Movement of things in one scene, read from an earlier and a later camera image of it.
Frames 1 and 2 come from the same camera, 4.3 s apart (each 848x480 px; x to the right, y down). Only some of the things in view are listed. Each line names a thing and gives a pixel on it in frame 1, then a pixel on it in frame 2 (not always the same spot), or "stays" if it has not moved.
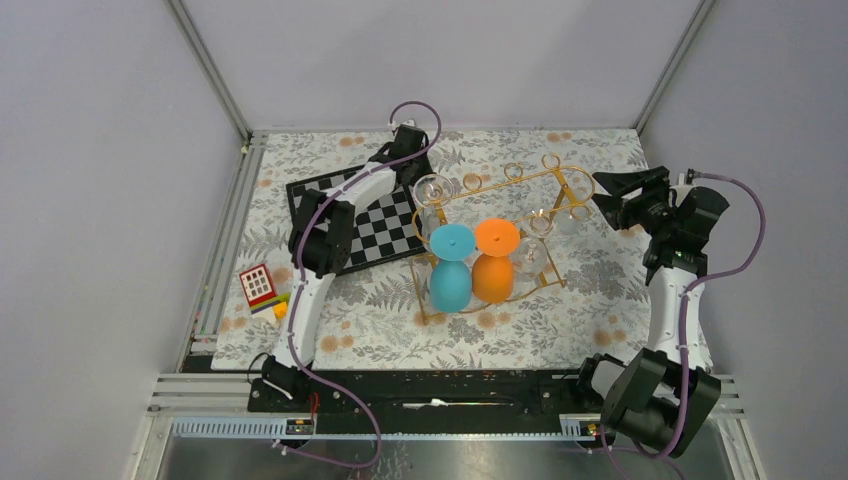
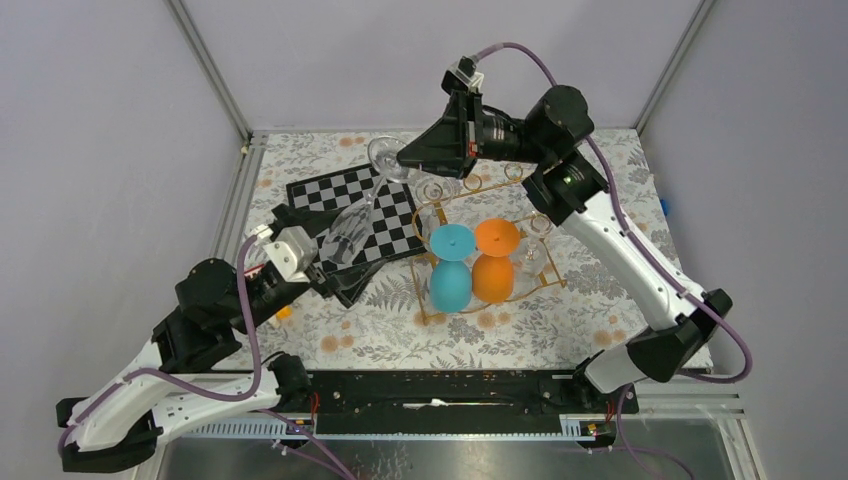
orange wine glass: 493,271 stays
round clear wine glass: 531,255 stays
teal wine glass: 450,280 stays
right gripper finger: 610,207 to 456,164
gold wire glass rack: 483,247 stays
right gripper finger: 623,182 to 444,146
